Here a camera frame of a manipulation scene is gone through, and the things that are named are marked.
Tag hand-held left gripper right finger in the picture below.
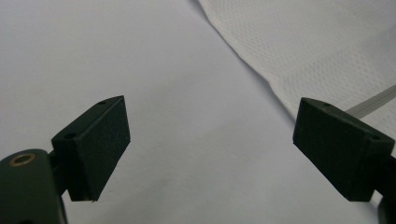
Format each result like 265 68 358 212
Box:
292 97 396 203

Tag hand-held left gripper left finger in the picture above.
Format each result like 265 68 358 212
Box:
48 95 132 203

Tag white textured cloth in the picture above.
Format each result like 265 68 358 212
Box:
198 0 396 158

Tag pale table mat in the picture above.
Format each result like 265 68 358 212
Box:
0 0 385 224

